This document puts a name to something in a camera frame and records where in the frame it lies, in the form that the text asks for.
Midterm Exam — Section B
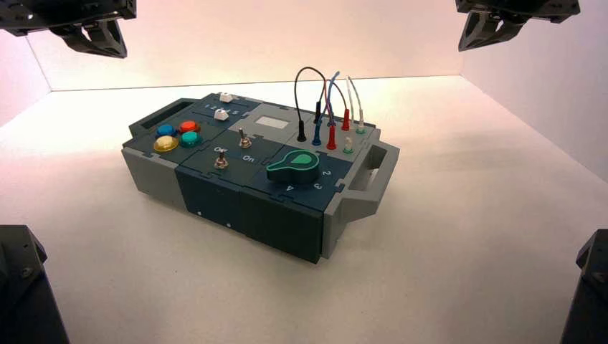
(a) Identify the grey and teal control box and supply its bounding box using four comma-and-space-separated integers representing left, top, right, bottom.
121, 92, 401, 265

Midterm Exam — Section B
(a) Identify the blue jumper cable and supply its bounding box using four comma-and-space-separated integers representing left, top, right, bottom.
312, 71, 341, 147

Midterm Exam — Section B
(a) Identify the white jumper cable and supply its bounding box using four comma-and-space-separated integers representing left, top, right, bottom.
343, 75, 368, 154

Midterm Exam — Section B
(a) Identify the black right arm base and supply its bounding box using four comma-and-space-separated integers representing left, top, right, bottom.
559, 229, 608, 344

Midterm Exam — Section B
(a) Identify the black jumper cable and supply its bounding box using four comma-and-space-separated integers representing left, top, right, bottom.
293, 66, 328, 143

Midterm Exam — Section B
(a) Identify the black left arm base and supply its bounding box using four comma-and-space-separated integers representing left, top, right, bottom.
0, 224, 71, 344

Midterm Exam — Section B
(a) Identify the teal push button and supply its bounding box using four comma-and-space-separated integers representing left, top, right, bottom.
179, 131, 204, 148

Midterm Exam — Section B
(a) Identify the red jumper cable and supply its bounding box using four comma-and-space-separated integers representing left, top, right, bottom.
323, 80, 351, 151

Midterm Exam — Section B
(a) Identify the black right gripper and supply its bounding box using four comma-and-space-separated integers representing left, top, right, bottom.
455, 0, 581, 52

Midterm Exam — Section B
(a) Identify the yellow push button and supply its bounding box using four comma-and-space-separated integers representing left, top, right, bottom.
153, 135, 180, 153

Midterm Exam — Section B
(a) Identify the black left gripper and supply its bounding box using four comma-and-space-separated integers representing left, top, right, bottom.
0, 0, 138, 59

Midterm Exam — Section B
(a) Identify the white display window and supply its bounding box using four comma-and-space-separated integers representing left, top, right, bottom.
255, 116, 290, 130

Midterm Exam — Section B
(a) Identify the green rotary knob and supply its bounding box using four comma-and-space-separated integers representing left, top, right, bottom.
265, 149, 321, 186

